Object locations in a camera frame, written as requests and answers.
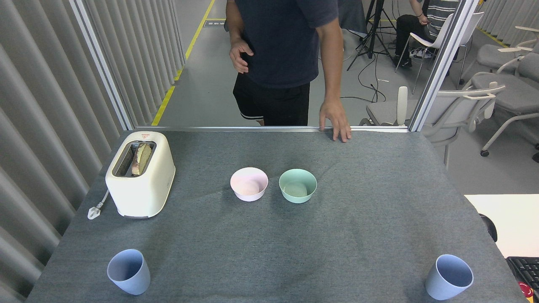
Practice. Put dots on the black tripod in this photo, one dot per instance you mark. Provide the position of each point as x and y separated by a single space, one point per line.
372 29

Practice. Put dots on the blue plastic cup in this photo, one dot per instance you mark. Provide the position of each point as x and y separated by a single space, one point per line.
134 283
438 289

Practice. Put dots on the seated person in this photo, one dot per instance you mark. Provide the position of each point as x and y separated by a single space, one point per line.
438 17

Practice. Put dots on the person's right forearm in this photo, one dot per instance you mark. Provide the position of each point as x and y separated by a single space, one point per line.
235 23

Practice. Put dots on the person's right hand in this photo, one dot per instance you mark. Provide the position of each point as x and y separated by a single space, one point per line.
236 52

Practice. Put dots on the red round object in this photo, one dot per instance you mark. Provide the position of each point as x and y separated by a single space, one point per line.
526 291

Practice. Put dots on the silver frame rail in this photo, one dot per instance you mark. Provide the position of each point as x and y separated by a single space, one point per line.
210 128

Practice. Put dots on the black keyboard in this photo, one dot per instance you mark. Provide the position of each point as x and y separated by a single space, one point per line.
526 269

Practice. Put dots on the grey office chair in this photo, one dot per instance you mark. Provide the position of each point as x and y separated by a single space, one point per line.
497 54
513 97
446 109

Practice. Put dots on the person's left forearm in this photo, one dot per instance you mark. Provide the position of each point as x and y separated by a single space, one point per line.
330 63

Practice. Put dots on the pink bowl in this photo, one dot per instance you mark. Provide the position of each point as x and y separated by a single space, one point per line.
249 185

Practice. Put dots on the bread slice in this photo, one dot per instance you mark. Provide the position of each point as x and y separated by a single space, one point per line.
142 159

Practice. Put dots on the table with dark cloth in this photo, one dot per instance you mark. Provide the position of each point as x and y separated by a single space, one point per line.
351 14

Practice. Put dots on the silver frame post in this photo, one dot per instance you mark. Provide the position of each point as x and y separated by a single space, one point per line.
442 63
103 67

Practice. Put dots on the cream toaster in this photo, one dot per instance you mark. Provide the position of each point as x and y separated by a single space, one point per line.
143 193

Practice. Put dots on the white plastic chair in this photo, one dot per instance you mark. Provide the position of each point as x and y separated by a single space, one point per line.
440 38

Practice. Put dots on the black rounded object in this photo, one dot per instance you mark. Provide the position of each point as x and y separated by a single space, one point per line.
489 227

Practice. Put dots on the person's left hand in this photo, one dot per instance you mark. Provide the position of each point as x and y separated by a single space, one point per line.
334 118

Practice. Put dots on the white side table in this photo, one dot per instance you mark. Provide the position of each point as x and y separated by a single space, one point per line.
509 219

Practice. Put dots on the green bowl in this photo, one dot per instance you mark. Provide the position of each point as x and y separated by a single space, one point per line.
297 187

